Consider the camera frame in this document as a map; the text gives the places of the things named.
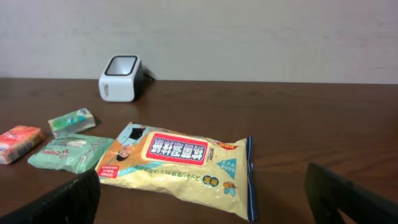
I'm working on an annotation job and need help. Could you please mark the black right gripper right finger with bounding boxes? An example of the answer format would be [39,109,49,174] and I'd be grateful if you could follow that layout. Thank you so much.
[305,163,397,223]

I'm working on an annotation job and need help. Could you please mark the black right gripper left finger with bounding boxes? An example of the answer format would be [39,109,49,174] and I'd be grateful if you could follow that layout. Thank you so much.
[1,169,101,224]

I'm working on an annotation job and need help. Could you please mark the green wet wipes pack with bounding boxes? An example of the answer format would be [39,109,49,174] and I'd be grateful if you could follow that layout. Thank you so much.
[28,134,114,174]

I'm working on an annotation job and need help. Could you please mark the green tissue pack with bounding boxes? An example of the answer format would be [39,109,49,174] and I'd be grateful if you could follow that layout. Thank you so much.
[48,108,96,139]

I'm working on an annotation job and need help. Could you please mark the orange tissue pack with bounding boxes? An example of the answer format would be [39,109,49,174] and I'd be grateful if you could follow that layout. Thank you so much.
[1,126,45,164]

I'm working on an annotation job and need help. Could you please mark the yellow snack bag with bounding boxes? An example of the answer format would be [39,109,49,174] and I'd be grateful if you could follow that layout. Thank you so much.
[95,123,257,222]

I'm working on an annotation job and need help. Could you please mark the white barcode scanner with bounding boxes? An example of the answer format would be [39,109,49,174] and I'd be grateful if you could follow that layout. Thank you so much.
[98,55,155,102]

